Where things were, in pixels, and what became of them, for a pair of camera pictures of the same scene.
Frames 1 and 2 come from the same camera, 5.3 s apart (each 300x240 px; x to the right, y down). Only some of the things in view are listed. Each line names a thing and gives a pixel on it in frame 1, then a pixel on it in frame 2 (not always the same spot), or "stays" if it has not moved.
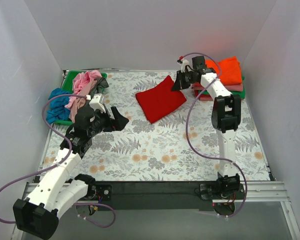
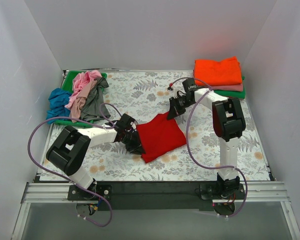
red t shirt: (160, 100) to (160, 136)
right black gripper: (183, 79) to (175, 107)
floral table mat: (250, 164) stays
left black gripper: (108, 121) to (131, 141)
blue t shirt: (58, 110) stays
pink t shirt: (82, 83) stays
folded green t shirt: (241, 93) stays
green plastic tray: (68, 85) stays
